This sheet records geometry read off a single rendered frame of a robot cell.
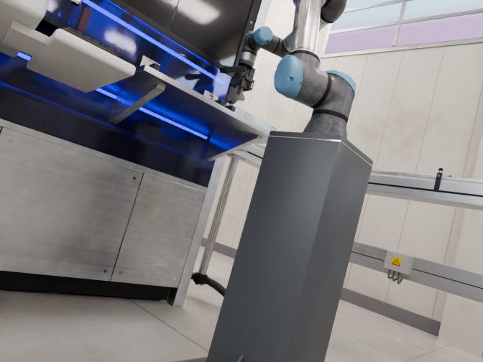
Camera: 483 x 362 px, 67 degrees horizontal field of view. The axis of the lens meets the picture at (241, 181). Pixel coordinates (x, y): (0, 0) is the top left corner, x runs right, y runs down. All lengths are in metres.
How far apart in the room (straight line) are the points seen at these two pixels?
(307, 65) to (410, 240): 2.86
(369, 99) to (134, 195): 3.25
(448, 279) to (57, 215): 1.69
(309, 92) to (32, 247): 1.13
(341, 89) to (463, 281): 1.11
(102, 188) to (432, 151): 3.14
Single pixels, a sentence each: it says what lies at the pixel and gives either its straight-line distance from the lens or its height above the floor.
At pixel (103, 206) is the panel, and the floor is 0.39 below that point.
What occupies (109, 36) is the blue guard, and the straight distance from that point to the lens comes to 1.66.
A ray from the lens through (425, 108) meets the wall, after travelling 4.15.
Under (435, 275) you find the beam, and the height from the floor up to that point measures 0.49.
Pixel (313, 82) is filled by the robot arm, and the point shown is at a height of 0.94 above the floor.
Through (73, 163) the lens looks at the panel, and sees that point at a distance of 1.57.
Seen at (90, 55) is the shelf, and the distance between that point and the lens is 1.02.
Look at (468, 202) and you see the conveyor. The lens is 1.97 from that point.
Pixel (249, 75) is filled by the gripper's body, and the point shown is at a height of 1.15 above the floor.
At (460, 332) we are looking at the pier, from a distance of 3.52.
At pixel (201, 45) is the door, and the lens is 1.88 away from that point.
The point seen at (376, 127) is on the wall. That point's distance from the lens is 4.22.
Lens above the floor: 0.49
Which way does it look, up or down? 6 degrees up
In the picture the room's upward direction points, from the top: 16 degrees clockwise
